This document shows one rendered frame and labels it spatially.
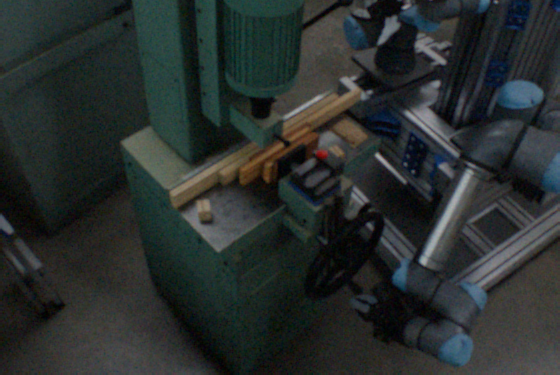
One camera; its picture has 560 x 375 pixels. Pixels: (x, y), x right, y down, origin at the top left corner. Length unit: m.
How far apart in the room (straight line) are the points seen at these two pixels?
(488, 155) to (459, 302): 0.35
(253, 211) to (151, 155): 0.44
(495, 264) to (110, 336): 1.51
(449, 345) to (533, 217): 1.32
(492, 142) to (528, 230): 1.23
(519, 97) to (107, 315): 1.69
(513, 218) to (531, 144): 1.23
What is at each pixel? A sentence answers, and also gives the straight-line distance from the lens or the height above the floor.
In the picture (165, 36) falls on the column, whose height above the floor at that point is 1.23.
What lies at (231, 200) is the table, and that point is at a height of 0.90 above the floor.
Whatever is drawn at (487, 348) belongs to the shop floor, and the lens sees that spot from 2.45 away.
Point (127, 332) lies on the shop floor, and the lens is 2.35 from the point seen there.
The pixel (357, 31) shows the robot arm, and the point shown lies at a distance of 1.90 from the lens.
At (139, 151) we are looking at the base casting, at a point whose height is 0.80.
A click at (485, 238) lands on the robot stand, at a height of 0.23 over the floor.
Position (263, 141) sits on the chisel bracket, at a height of 1.03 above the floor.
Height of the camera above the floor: 2.07
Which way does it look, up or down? 46 degrees down
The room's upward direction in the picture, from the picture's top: 1 degrees clockwise
